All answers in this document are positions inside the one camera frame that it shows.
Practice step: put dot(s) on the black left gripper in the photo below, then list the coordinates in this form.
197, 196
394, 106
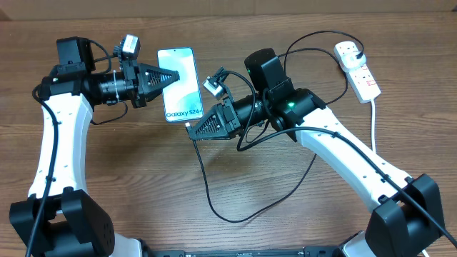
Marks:
143, 73

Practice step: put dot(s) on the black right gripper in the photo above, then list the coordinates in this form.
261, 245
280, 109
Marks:
227, 118

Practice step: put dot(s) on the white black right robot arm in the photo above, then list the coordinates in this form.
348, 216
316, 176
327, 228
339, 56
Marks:
406, 212

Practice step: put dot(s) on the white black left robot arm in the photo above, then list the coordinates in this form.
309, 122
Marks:
59, 218

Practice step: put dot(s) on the white charger plug adapter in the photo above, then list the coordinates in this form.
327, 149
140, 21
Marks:
352, 61

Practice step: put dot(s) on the white power extension strip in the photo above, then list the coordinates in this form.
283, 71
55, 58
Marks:
361, 80

